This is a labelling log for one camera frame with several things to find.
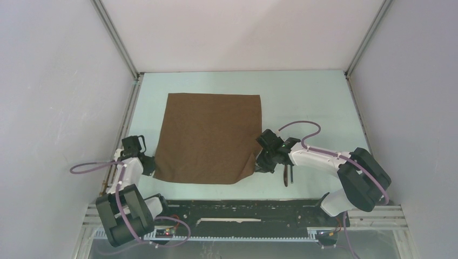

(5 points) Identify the brown cloth napkin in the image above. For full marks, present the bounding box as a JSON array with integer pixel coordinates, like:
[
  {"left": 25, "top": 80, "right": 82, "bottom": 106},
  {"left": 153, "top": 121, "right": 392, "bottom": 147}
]
[{"left": 154, "top": 93, "right": 262, "bottom": 185}]

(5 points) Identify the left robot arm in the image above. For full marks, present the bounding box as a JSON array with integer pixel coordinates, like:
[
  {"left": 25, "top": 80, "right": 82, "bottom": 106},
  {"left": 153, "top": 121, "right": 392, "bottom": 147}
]
[{"left": 96, "top": 157, "right": 171, "bottom": 247}]

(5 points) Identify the left controller board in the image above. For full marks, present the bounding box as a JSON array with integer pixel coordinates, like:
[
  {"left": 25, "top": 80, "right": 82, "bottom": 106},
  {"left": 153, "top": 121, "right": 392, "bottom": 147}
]
[{"left": 155, "top": 228, "right": 175, "bottom": 238}]

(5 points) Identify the controller board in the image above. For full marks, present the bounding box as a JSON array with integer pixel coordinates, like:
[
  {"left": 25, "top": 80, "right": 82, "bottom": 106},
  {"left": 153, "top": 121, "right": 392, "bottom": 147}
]
[
  {"left": 155, "top": 228, "right": 175, "bottom": 238},
  {"left": 316, "top": 231, "right": 338, "bottom": 239}
]

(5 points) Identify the right controller board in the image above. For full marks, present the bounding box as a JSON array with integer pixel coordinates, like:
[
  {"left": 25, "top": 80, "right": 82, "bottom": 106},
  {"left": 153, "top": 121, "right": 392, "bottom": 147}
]
[{"left": 316, "top": 231, "right": 338, "bottom": 239}]

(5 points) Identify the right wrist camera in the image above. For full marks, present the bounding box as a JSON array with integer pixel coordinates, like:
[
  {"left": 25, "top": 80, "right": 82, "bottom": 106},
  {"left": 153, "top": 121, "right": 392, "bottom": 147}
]
[{"left": 256, "top": 129, "right": 284, "bottom": 151}]

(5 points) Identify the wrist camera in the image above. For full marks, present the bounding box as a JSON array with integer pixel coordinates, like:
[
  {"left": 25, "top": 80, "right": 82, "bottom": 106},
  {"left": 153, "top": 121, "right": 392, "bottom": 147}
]
[
  {"left": 121, "top": 135, "right": 146, "bottom": 160},
  {"left": 256, "top": 129, "right": 284, "bottom": 151}
]

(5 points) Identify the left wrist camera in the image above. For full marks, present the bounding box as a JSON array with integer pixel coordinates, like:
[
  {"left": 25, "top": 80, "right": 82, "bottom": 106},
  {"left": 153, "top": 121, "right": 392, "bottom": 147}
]
[{"left": 121, "top": 135, "right": 146, "bottom": 160}]

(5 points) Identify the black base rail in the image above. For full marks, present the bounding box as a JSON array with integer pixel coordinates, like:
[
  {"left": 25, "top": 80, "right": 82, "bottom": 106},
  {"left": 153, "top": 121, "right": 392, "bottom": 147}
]
[{"left": 164, "top": 199, "right": 350, "bottom": 237}]

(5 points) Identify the white cable duct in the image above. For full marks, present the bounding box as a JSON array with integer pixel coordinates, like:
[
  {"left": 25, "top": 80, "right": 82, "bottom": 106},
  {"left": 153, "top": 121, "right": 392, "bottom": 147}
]
[{"left": 93, "top": 228, "right": 319, "bottom": 242}]

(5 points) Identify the left aluminium frame post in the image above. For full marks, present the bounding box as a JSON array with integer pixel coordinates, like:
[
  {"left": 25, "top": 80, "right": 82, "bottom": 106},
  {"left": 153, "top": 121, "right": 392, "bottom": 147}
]
[{"left": 90, "top": 0, "right": 140, "bottom": 80}]

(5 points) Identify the aluminium frame post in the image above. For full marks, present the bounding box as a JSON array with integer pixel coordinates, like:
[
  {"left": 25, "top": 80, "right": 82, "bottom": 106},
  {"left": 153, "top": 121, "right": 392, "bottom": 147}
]
[
  {"left": 90, "top": 0, "right": 140, "bottom": 80},
  {"left": 345, "top": 0, "right": 394, "bottom": 79}
]

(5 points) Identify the right aluminium frame post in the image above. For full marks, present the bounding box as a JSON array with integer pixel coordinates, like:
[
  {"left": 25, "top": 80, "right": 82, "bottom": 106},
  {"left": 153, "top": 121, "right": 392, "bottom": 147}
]
[{"left": 345, "top": 0, "right": 394, "bottom": 79}]

